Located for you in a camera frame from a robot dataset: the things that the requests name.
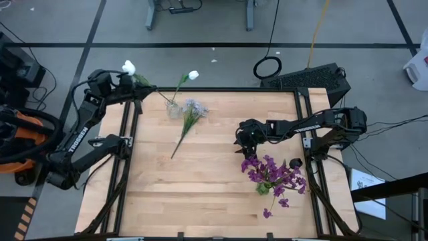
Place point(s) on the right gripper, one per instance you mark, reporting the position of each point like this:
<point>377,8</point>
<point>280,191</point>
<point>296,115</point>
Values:
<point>252,130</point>

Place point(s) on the grey metal post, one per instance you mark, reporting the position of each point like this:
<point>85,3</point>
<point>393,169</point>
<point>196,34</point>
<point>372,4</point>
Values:
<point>419,214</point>

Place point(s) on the white printed paper sheet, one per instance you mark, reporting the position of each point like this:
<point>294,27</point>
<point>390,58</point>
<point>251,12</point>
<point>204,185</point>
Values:
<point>368,194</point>

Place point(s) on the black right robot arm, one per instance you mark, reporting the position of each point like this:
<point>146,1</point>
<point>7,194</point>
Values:
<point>307,127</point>

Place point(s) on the black power strip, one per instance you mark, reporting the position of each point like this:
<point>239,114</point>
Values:
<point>180,10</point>

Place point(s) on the white artificial tulip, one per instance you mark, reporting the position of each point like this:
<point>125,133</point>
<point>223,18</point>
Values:
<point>193,74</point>
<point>128,67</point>

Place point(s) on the dark artificial tulip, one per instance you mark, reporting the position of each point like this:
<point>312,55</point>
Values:
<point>296,163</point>

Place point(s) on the black equipment case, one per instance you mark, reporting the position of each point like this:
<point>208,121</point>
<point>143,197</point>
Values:
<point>16,70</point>

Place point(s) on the black metal beam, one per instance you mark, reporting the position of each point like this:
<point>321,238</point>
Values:
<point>388,189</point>

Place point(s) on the purple artificial flower bunch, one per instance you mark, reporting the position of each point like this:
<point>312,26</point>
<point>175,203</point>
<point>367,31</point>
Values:
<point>254,164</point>
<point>294,182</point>

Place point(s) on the clear glass vase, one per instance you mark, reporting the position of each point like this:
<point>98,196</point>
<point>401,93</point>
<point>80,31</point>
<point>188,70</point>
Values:
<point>174,110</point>

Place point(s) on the black aluminium table frame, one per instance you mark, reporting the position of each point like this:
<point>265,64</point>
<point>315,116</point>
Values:
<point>217,89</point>

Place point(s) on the grey desk leg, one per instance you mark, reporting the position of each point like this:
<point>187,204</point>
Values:
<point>152,15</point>
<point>250,15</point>

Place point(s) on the black computer tower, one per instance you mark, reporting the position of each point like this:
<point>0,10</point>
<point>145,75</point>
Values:
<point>306,80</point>

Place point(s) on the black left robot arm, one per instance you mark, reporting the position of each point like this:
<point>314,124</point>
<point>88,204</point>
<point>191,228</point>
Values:
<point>78,134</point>

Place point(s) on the pale lilac flower bunch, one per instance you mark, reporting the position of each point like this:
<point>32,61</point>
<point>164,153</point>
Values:
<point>195,107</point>

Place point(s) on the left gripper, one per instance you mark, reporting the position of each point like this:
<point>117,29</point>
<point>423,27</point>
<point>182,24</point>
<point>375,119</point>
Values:
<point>125,92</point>

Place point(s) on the white plastic object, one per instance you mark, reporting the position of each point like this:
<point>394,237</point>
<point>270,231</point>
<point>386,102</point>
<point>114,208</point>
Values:
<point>418,70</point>

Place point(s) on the black mat with orange stripes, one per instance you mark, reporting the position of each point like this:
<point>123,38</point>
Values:
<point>13,217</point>

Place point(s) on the orange black vacuum cleaner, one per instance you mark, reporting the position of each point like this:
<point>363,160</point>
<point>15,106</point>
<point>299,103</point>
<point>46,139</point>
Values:
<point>30,134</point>

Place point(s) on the green glass vase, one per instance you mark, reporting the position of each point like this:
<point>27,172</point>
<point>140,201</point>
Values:
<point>262,189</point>

